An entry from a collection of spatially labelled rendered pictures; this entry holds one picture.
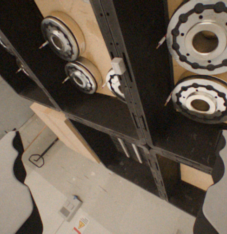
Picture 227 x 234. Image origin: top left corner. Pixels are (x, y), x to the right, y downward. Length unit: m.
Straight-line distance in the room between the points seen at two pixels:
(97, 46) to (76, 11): 0.07
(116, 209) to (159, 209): 0.77
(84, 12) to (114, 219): 3.36
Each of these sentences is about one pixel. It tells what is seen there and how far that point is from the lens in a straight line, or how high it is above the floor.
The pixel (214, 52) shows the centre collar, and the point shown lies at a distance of 0.25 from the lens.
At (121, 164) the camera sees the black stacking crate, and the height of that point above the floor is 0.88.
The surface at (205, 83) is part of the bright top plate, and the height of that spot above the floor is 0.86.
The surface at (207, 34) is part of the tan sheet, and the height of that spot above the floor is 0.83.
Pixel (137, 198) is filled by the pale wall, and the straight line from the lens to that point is 3.50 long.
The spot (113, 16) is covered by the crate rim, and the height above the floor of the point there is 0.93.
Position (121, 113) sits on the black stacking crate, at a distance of 0.43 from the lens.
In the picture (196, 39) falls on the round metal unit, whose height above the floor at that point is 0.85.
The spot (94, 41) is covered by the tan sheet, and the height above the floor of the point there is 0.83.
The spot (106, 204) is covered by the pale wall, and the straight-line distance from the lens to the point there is 3.60.
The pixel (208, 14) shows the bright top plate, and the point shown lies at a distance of 0.24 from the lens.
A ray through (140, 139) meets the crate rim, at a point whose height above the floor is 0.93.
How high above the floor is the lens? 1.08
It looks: 25 degrees down
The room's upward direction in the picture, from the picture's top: 143 degrees counter-clockwise
